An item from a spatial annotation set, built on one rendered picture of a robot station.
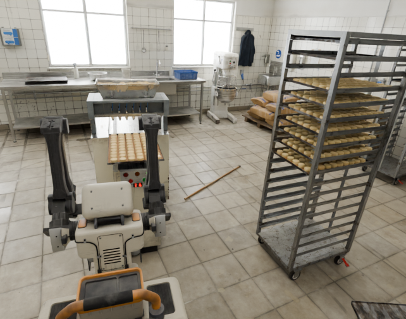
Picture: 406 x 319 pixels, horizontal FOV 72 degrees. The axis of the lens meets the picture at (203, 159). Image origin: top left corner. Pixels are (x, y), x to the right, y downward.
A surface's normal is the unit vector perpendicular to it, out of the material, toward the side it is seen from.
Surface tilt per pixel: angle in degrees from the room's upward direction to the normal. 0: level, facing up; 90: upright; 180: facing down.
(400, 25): 90
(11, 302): 0
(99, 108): 90
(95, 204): 48
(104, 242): 82
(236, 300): 0
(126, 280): 0
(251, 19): 90
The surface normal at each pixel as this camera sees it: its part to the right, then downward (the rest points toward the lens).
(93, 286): 0.05, -0.91
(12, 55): 0.44, 0.40
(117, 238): 0.28, 0.29
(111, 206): 0.23, -0.30
